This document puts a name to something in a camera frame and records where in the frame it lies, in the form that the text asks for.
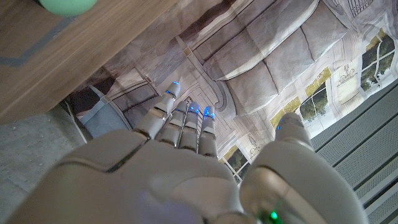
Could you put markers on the green button with black base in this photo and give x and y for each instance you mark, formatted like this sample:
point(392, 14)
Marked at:
point(68, 7)

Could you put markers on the printed living room backdrop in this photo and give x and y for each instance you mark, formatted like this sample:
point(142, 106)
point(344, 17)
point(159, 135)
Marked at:
point(264, 56)

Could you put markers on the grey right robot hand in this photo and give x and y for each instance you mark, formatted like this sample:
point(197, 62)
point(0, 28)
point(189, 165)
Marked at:
point(174, 186)

